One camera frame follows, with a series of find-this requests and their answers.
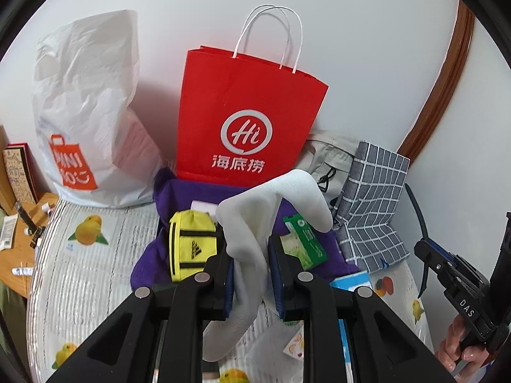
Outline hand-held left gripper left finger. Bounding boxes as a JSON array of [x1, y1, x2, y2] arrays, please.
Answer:
[[46, 243, 236, 383]]

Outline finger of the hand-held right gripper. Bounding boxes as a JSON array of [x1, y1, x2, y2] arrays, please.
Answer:
[[489, 212, 511, 288], [405, 184, 460, 300]]

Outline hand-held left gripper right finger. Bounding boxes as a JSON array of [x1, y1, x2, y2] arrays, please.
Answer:
[[267, 235, 456, 383]]

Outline green wet wipes packet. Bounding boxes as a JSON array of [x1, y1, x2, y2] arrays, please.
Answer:
[[279, 214, 329, 271]]

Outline white gloves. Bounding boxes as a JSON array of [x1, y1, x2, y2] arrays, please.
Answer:
[[203, 169, 333, 362]]

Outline yellow zip pouch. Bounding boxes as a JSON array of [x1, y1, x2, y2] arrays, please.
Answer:
[[168, 209, 218, 284]]

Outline small printed packet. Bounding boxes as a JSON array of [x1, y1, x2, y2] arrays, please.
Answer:
[[283, 325, 306, 362]]

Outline white sponge block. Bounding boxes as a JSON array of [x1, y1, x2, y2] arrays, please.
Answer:
[[191, 200, 218, 218]]

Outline person's right hand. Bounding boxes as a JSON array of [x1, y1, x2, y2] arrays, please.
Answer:
[[435, 315, 500, 375]]

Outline blue tissue box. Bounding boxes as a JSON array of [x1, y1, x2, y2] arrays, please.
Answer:
[[329, 270, 373, 372]]

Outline purple cloth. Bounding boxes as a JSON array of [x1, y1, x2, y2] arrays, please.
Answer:
[[130, 168, 360, 292]]

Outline grey checked folded cloth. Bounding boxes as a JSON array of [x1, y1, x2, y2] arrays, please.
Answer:
[[329, 141, 411, 274]]

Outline beige canvas bag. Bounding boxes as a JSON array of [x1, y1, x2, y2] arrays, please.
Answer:
[[295, 131, 362, 204]]

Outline fruit print tablecloth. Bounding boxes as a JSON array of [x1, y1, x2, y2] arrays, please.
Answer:
[[26, 197, 434, 383]]

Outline red paper bag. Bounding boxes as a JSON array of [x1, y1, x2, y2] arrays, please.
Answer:
[[176, 5, 329, 188]]

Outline wooden nightstand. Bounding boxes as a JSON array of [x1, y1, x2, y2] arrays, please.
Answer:
[[0, 191, 60, 300]]

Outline black cosmetic bottle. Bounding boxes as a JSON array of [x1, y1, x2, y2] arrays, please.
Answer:
[[15, 203, 34, 228]]

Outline patterned hardcover book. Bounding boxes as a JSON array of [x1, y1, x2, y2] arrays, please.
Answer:
[[3, 142, 38, 204]]

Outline white plastic shopping bag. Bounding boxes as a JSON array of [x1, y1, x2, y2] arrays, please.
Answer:
[[32, 9, 164, 208]]

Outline brown wooden door frame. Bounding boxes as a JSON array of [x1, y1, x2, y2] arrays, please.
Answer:
[[397, 0, 476, 164]]

